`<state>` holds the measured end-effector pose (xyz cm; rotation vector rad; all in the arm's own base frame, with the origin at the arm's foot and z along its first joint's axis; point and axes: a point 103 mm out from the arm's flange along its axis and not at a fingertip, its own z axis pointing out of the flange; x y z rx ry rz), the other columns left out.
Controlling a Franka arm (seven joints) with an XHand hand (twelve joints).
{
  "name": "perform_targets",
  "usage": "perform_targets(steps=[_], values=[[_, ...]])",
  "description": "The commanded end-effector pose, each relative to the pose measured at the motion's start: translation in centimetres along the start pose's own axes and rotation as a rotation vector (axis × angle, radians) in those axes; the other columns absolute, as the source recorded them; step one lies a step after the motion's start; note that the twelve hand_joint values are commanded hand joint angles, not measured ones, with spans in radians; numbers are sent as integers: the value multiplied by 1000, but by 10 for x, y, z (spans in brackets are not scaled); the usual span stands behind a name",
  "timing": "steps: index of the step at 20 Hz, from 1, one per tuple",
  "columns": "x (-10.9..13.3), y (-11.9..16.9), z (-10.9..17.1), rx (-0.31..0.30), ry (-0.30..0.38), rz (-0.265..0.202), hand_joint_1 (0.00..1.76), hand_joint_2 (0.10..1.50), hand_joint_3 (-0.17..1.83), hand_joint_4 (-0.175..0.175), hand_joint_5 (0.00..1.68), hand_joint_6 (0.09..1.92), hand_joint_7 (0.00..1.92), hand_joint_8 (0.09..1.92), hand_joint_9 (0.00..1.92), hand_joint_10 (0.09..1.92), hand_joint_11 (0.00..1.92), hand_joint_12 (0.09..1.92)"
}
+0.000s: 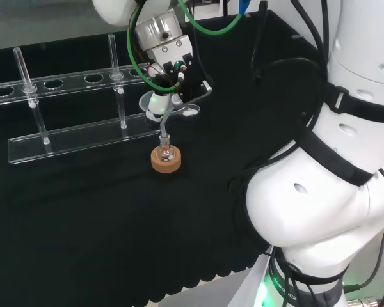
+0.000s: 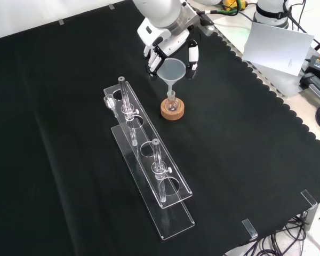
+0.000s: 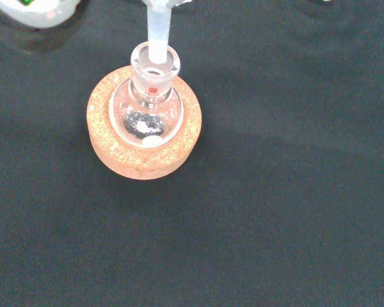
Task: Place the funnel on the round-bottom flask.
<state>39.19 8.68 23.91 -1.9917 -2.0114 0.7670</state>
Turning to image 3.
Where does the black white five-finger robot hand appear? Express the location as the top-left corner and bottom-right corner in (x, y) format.
(0, 0), (81, 29)

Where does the black bench cloth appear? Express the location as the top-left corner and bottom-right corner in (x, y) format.
(0, 0), (384, 307)

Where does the clear glass round-bottom flask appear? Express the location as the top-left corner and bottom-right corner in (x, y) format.
(109, 42), (184, 149)

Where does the brown cork ring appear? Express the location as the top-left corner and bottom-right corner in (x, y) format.
(86, 63), (203, 181)

